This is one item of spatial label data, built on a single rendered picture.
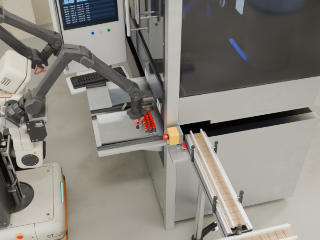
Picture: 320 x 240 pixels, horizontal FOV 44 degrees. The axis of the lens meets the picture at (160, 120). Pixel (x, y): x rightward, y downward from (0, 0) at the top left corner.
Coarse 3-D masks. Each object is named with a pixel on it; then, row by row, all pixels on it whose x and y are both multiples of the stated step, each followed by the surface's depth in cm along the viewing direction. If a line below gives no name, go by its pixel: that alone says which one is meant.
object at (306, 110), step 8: (128, 40) 330; (136, 56) 311; (280, 112) 259; (288, 112) 259; (296, 112) 259; (304, 112) 259; (208, 120) 253; (232, 120) 253; (240, 120) 253; (248, 120) 253; (256, 120) 253; (184, 128) 248; (192, 128) 248; (200, 128) 248; (208, 128) 248; (216, 128) 248
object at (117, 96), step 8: (136, 80) 281; (144, 80) 283; (112, 88) 276; (120, 88) 276; (144, 88) 276; (112, 96) 269; (120, 96) 269; (128, 96) 269; (112, 104) 257; (120, 104) 258
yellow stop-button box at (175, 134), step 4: (168, 128) 222; (172, 128) 222; (176, 128) 222; (168, 132) 221; (172, 132) 220; (176, 132) 220; (180, 132) 220; (168, 136) 221; (172, 136) 218; (176, 136) 219; (180, 136) 220; (172, 140) 220; (176, 140) 221; (180, 140) 222; (172, 144) 222
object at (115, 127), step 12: (144, 108) 254; (108, 120) 250; (120, 120) 250; (132, 120) 250; (108, 132) 242; (120, 132) 242; (132, 132) 242; (144, 132) 242; (156, 132) 242; (108, 144) 232
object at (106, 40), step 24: (48, 0) 279; (72, 0) 268; (96, 0) 274; (120, 0) 281; (72, 24) 278; (96, 24) 285; (120, 24) 293; (96, 48) 297; (120, 48) 305; (72, 72) 303
